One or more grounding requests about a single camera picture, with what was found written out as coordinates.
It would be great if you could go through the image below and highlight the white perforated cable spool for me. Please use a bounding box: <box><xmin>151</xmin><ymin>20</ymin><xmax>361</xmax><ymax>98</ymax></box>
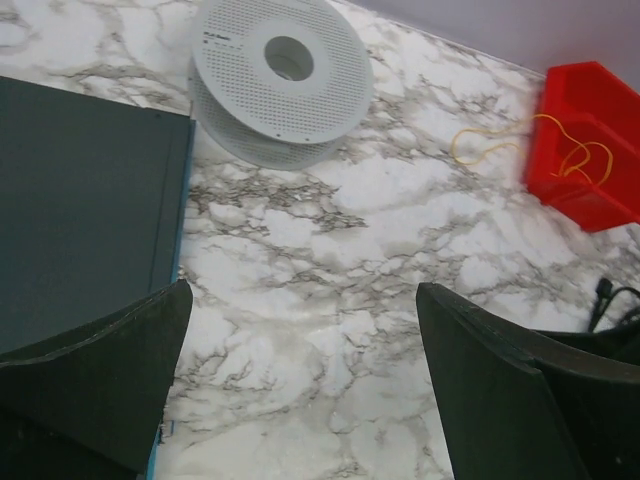
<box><xmin>188</xmin><ymin>1</ymin><xmax>373</xmax><ymax>170</ymax></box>

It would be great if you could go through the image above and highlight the dark grey flat box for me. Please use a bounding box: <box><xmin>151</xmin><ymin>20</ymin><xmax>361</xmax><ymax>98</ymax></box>
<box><xmin>0</xmin><ymin>75</ymin><xmax>196</xmax><ymax>480</ymax></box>

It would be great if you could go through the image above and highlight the black cable bundle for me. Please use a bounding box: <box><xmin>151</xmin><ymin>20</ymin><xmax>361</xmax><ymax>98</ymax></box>
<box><xmin>588</xmin><ymin>278</ymin><xmax>640</xmax><ymax>333</ymax></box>

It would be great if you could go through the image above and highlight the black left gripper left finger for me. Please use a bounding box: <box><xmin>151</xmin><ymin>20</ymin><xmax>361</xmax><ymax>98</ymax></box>
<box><xmin>1</xmin><ymin>279</ymin><xmax>193</xmax><ymax>474</ymax></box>

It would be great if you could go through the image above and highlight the red plastic bin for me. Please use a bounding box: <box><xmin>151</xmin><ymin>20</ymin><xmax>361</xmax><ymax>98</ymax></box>
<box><xmin>523</xmin><ymin>62</ymin><xmax>639</xmax><ymax>233</ymax></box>

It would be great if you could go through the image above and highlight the thin yellow wire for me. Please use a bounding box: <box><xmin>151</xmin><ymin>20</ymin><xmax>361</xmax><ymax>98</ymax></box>
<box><xmin>450</xmin><ymin>113</ymin><xmax>615</xmax><ymax>184</ymax></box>

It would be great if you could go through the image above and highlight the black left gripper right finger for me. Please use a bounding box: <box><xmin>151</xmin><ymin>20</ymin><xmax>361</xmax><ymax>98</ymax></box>
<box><xmin>416</xmin><ymin>283</ymin><xmax>639</xmax><ymax>479</ymax></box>

